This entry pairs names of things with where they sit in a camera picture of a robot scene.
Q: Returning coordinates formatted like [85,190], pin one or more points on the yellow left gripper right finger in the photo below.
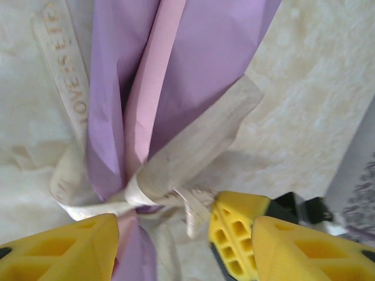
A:
[307,257]

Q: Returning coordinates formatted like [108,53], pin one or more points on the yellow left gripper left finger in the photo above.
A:
[58,254]

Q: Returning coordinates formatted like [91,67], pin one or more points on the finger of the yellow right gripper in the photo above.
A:
[234,210]

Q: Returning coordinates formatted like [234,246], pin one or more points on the cream printed ribbon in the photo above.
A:
[190,158]

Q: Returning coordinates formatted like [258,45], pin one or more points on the pink purple wrapping paper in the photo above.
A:
[205,58]

